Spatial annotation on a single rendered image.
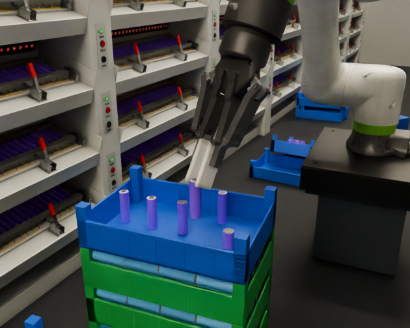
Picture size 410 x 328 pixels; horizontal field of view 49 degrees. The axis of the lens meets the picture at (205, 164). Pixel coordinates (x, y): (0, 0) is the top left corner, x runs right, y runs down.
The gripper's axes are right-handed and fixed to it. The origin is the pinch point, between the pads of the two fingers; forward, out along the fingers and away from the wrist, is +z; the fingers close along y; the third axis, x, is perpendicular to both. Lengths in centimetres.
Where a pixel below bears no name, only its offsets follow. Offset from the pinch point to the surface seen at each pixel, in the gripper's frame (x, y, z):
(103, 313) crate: -0.7, 13.0, 32.8
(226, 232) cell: -4.7, -4.8, 8.8
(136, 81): -31, 76, -11
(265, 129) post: -153, 123, -12
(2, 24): 17, 57, -11
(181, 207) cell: -5.1, 7.3, 9.4
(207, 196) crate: -14.7, 11.8, 7.7
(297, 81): -202, 154, -52
